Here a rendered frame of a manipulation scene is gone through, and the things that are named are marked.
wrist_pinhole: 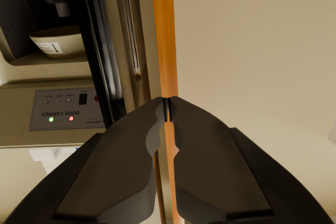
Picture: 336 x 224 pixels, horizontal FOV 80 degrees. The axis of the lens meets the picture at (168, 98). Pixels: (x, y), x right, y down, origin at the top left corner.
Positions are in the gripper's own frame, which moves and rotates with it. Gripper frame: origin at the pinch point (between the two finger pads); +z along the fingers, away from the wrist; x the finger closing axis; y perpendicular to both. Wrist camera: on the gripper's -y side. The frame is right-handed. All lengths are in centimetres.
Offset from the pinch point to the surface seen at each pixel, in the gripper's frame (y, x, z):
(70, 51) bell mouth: 4.4, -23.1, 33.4
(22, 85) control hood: 10.1, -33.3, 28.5
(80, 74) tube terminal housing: 8.9, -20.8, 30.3
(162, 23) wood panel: -1.8, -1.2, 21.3
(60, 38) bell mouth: 1.2, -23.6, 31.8
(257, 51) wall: 19, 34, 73
